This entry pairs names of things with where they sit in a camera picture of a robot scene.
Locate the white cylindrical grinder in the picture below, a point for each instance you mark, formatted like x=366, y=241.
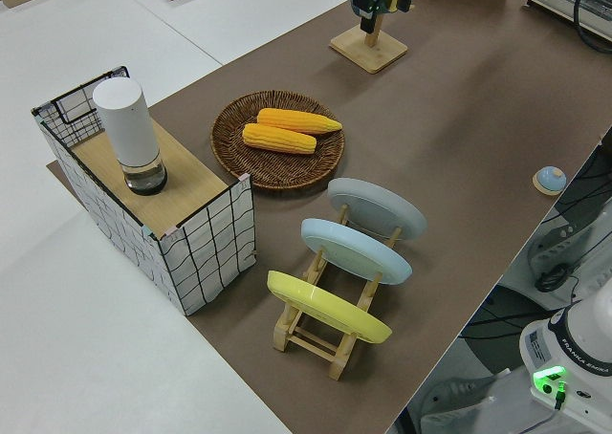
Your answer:
x=129, y=128

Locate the light blue plate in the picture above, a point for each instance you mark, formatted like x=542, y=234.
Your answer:
x=354, y=252

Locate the yellow plate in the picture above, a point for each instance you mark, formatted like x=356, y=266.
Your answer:
x=325, y=305

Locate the brown wicker basket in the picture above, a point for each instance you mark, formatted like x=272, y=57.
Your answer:
x=239, y=161

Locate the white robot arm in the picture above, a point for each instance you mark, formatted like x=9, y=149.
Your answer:
x=583, y=329

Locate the grey robot pedestal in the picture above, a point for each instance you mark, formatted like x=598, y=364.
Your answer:
x=454, y=396

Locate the grey plate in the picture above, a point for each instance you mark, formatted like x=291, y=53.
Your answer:
x=378, y=209

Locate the wooden mug tree stand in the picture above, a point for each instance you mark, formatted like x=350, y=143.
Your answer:
x=370, y=54

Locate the brown table mat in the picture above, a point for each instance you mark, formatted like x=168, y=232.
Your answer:
x=454, y=118

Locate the wooden dish rack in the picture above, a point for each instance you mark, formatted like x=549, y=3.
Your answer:
x=342, y=357

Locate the yellow corn cob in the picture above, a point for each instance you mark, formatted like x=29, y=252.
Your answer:
x=296, y=118
x=277, y=138

